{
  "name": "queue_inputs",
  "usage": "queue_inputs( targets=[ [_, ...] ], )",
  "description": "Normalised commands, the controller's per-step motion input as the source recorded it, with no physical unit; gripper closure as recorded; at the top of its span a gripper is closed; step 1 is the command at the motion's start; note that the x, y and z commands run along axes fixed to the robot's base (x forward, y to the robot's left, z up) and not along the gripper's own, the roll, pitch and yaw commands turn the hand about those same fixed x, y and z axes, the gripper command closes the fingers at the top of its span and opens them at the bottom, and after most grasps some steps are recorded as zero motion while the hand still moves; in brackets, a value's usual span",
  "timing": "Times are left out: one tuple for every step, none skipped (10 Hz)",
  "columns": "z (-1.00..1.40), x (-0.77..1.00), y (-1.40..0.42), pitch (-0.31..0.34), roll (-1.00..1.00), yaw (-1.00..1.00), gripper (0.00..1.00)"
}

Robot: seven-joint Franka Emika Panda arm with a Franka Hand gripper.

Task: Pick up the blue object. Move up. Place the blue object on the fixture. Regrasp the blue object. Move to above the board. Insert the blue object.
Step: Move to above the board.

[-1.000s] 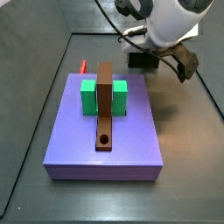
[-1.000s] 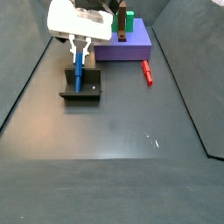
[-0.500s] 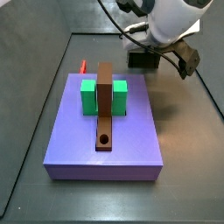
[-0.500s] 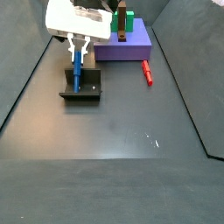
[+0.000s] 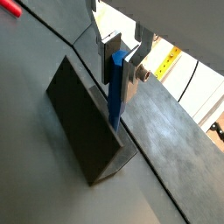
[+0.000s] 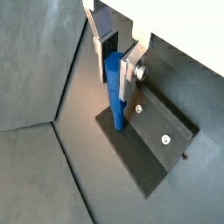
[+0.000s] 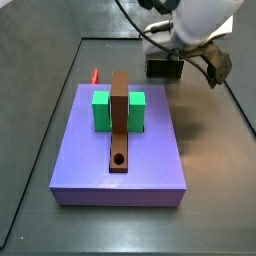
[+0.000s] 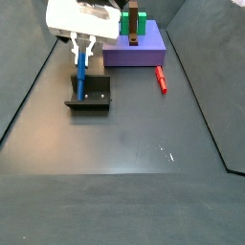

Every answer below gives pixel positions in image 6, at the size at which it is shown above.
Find black angle fixture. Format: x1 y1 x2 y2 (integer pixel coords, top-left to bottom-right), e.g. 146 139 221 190
95 84 199 198

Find blue peg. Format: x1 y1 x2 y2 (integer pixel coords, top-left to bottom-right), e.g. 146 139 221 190
104 52 127 130

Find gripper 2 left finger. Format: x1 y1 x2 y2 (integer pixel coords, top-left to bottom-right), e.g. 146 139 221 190
82 0 118 83

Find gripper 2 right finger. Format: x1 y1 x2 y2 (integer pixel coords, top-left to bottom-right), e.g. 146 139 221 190
118 29 154 103

